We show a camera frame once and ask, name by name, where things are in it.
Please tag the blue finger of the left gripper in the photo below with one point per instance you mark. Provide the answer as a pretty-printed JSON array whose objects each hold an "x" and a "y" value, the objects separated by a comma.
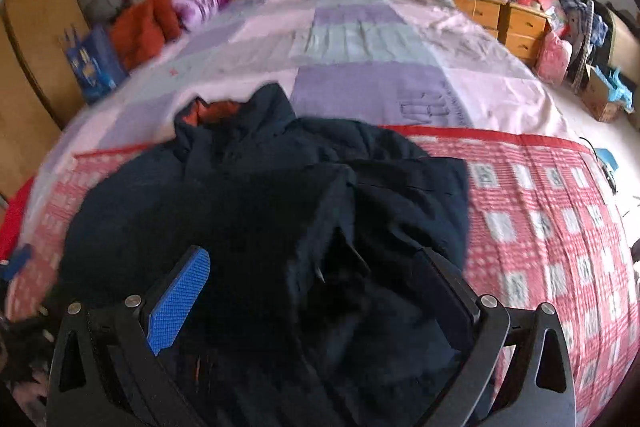
[{"x": 16, "y": 262}]

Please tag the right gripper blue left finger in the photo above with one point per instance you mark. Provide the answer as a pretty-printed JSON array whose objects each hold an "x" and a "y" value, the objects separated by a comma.
[{"x": 170, "y": 302}]

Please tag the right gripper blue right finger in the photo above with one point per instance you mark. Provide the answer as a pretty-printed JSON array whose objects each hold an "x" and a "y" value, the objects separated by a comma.
[{"x": 444, "y": 291}]

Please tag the dark navy padded jacket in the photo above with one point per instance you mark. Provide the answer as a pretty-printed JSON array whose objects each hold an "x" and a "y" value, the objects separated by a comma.
[{"x": 316, "y": 311}]

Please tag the blue patterned clothes pile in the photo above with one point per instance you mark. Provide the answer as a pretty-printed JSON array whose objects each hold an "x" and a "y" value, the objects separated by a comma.
[{"x": 578, "y": 15}]

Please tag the red garment on bed edge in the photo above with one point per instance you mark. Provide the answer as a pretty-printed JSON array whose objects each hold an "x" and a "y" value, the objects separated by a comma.
[{"x": 12, "y": 221}]

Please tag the red checkered mat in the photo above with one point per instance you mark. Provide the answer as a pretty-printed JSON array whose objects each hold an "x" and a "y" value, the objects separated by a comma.
[{"x": 559, "y": 316}]

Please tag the wooden wardrobe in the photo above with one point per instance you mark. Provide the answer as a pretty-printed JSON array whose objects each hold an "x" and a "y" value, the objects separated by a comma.
[{"x": 39, "y": 93}]

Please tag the blue gift bag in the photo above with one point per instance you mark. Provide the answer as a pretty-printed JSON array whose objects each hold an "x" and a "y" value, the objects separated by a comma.
[{"x": 94, "y": 62}]

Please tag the cardboard box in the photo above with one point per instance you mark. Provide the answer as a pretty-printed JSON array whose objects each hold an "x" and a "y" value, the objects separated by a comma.
[{"x": 606, "y": 98}]

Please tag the rust red folded blanket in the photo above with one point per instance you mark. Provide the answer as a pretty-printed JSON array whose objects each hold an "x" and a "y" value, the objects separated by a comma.
[{"x": 141, "y": 31}]

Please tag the pastel patchwork bed sheet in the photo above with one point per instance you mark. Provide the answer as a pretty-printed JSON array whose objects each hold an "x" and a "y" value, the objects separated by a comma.
[{"x": 391, "y": 62}]

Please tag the pink plastic bag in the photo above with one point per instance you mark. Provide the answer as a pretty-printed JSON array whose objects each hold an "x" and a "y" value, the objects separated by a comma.
[{"x": 553, "y": 59}]

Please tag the grey backpack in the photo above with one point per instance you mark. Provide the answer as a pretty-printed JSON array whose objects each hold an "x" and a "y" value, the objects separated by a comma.
[{"x": 102, "y": 11}]

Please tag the wooden nightstand right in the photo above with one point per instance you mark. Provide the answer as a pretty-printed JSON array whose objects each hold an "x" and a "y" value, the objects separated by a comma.
[{"x": 522, "y": 30}]

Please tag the wooden nightstand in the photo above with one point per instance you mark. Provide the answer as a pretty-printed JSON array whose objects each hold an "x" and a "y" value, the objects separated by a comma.
[
  {"x": 486, "y": 13},
  {"x": 522, "y": 30}
]

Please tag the wooden nightstand left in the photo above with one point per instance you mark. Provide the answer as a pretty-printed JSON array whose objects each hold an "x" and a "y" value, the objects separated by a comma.
[{"x": 486, "y": 13}]

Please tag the purple white pillow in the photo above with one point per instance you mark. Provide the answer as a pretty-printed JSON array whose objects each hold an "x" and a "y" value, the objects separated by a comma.
[{"x": 192, "y": 14}]

